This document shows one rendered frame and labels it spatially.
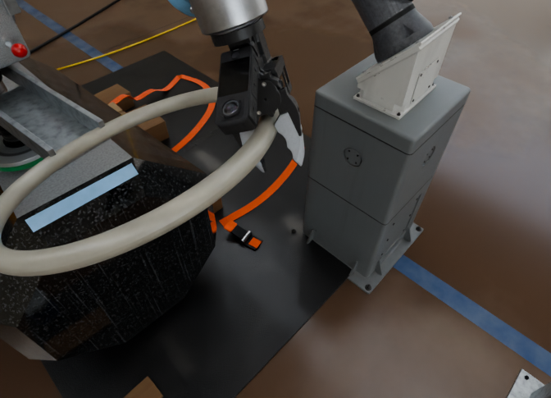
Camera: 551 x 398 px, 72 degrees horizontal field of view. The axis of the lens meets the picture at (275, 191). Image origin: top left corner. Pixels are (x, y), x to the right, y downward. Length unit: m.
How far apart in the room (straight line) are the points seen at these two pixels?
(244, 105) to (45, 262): 0.28
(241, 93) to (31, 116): 0.66
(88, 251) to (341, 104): 1.04
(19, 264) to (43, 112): 0.57
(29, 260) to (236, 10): 0.37
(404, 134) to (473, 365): 1.02
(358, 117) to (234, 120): 0.89
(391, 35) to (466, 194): 1.32
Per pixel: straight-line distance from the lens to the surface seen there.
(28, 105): 1.09
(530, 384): 1.92
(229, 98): 0.48
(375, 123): 1.28
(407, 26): 1.29
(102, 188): 1.20
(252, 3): 0.50
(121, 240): 0.45
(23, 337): 1.43
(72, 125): 0.96
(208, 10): 0.50
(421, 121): 1.32
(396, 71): 1.24
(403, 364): 1.76
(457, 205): 2.32
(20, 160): 1.27
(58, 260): 0.48
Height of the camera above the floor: 1.61
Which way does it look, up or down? 48 degrees down
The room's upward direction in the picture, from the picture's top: straight up
